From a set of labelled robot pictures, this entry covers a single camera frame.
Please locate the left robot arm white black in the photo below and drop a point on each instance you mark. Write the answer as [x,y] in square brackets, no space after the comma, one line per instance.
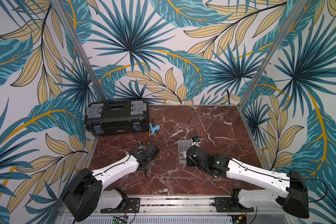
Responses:
[83,195]

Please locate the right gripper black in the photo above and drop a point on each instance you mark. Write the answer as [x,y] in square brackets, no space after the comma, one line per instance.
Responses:
[190,156]

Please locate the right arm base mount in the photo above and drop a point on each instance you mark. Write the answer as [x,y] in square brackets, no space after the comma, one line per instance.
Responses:
[231,203]

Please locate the translucent plastic storage box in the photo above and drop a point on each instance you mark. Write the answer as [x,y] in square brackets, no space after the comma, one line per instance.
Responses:
[183,146]

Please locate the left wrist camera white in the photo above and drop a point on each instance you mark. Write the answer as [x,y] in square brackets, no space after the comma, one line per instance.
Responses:
[141,146]

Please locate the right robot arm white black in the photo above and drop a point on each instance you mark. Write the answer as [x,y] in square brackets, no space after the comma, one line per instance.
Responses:
[284,191]

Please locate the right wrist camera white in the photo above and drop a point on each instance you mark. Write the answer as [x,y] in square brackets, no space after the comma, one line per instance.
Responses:
[195,141]

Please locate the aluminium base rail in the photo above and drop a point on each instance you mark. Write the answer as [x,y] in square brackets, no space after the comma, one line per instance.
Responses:
[191,209]

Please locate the blue toy figure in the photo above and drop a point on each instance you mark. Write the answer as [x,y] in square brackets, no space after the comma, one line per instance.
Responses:
[153,129]

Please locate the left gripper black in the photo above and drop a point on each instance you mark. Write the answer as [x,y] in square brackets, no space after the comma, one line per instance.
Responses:
[152,162]

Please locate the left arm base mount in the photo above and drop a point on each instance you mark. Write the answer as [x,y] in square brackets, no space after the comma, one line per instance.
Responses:
[116,201]

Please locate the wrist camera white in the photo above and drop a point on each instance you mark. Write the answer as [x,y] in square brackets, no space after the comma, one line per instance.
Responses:
[195,141]
[141,146]

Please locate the black plastic toolbox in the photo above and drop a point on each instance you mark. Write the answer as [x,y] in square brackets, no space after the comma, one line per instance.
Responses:
[117,117]

